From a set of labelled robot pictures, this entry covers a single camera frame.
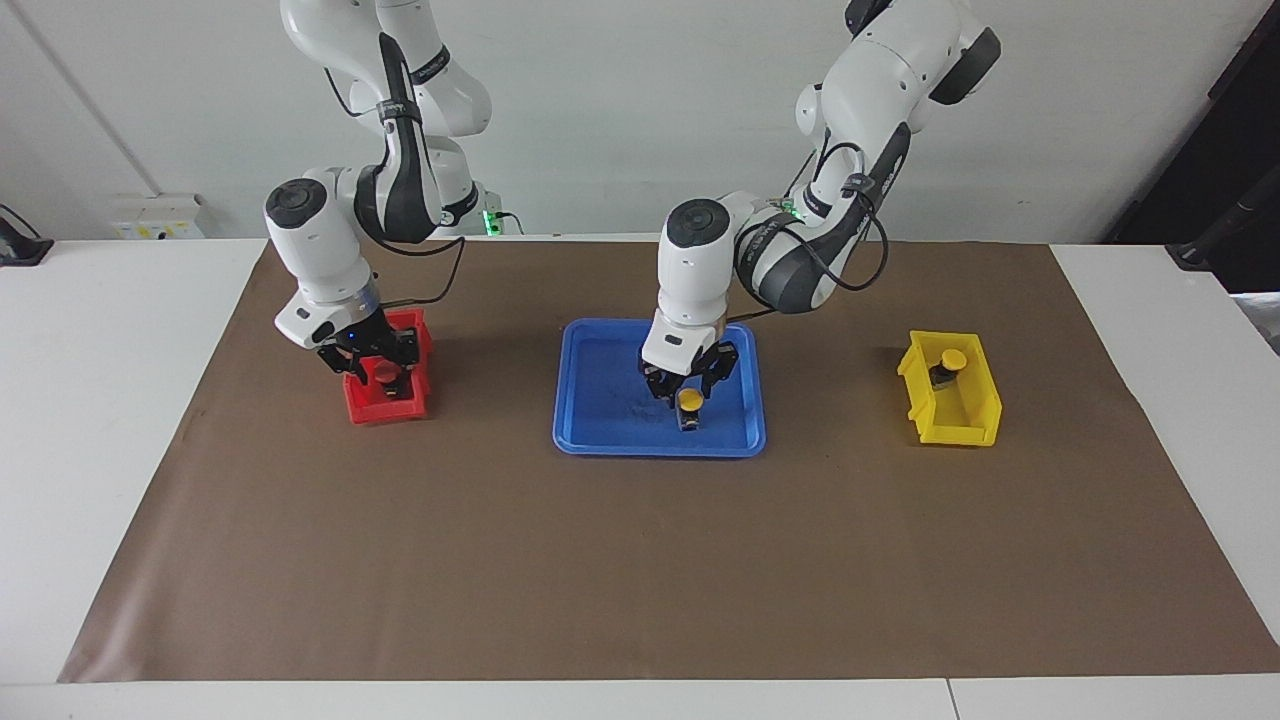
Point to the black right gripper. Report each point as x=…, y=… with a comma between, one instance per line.
x=362, y=342

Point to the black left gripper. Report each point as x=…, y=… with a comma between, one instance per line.
x=690, y=381

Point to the red push button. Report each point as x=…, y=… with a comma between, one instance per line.
x=385, y=372

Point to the yellow push button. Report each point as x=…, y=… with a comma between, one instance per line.
x=690, y=399
x=954, y=357

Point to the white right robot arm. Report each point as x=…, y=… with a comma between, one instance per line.
x=320, y=250

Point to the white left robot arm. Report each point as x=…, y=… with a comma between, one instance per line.
x=690, y=270

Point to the red plastic storage bin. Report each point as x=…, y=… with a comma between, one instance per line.
x=385, y=410

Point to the blue plastic tray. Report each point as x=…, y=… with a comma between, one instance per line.
x=600, y=420

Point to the brown paper table mat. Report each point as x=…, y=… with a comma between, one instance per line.
x=640, y=560

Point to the yellow plastic storage bin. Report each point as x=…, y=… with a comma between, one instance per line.
x=965, y=430

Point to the black desk device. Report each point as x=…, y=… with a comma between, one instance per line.
x=20, y=250

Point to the dark grey stand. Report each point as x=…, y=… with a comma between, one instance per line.
x=1190, y=257

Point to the grey metal object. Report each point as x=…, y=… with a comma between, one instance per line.
x=1262, y=315

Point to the black panel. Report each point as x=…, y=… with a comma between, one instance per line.
x=1230, y=150

